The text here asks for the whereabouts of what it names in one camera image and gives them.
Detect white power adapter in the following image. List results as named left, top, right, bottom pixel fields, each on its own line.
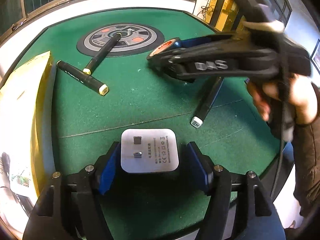
left=120, top=128, right=179, bottom=174

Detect black marker grey cap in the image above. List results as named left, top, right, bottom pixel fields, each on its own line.
left=190, top=77, right=225, bottom=128

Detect black electrical tape roll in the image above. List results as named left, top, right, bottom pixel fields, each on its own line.
left=149, top=37, right=181, bottom=57

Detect white bottle red label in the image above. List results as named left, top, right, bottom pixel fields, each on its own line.
left=1, top=152, right=19, bottom=204

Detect person right forearm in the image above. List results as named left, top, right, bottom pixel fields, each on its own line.
left=291, top=75, right=319, bottom=217

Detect person right hand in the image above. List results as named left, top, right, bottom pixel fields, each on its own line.
left=246, top=74, right=319, bottom=125

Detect black marker yellow caps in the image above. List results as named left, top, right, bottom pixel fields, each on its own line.
left=57, top=60, right=109, bottom=96

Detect yellow cardboard box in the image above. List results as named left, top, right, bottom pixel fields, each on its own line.
left=0, top=50, right=54, bottom=233

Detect black marker on centre panel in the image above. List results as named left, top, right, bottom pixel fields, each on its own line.
left=82, top=33, right=121, bottom=75

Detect round grey table centre panel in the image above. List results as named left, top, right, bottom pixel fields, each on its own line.
left=76, top=23, right=164, bottom=57

